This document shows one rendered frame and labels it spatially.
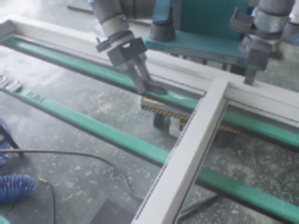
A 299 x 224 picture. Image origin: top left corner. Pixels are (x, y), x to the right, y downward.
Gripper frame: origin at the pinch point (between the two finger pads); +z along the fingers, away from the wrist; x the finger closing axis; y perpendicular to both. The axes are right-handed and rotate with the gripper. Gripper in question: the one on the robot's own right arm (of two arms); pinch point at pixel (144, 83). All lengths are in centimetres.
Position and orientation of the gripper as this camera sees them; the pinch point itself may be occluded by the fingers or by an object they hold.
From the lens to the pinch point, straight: 70.5
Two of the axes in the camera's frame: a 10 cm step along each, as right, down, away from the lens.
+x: 4.7, -4.5, 7.6
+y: 7.7, -2.3, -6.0
